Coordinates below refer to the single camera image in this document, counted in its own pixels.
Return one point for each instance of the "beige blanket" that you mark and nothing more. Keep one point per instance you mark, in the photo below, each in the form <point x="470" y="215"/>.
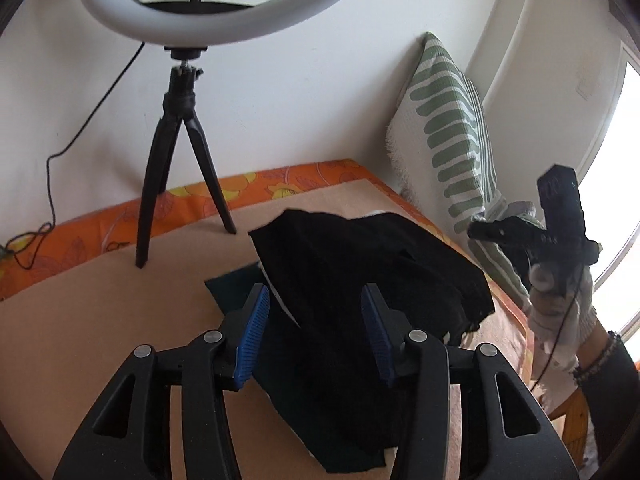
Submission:
<point x="120" y="320"/>

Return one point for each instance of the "person's right hand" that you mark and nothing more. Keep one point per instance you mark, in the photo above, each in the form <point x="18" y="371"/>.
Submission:
<point x="555" y="310"/>

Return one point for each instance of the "green striped white pillow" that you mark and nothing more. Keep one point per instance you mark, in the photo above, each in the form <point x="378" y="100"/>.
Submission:
<point x="445" y="140"/>

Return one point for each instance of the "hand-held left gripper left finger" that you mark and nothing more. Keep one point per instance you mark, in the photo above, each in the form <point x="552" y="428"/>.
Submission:
<point x="252" y="330"/>

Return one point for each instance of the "black garment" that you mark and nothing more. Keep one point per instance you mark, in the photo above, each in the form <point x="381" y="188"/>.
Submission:
<point x="370" y="275"/>

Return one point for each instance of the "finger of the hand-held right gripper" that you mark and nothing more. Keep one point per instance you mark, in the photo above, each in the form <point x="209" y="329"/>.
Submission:
<point x="505" y="232"/>

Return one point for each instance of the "wooden stool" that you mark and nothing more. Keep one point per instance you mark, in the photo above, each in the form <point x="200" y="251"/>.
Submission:
<point x="575" y="410"/>

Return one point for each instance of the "dark green garment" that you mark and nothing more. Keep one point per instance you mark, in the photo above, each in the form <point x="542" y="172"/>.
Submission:
<point x="231" y="286"/>

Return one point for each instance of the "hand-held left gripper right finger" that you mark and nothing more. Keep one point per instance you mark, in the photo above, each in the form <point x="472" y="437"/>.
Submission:
<point x="376" y="330"/>

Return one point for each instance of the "black tripod stand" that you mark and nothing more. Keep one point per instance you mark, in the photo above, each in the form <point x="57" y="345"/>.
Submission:
<point x="175" y="160"/>

